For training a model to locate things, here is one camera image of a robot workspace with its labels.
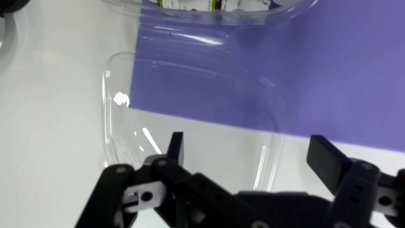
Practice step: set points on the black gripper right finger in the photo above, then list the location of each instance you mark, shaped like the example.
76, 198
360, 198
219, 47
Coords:
359, 190

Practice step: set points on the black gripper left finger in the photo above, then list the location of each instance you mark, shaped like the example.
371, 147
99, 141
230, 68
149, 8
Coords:
169, 190

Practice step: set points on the clear plastic clamshell box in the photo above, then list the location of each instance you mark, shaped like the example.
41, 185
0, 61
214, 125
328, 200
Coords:
203, 139

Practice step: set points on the purple paper mat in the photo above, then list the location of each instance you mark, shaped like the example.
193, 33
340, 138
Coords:
337, 76

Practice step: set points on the white bottle with black cap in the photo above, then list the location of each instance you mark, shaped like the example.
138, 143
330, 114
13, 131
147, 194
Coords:
185, 3
241, 3

